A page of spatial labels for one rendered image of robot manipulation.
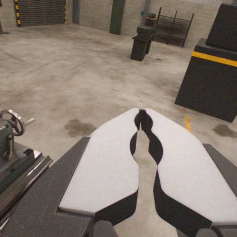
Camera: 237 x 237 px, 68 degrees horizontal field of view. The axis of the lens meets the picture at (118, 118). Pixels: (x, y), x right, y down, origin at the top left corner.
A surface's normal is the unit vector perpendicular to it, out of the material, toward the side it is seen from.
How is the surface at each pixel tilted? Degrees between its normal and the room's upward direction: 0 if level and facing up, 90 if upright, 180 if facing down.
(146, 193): 0
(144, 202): 0
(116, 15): 90
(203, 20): 90
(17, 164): 86
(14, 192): 57
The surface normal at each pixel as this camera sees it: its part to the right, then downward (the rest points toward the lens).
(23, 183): 0.87, -0.20
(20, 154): 0.15, -0.83
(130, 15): -0.29, 0.48
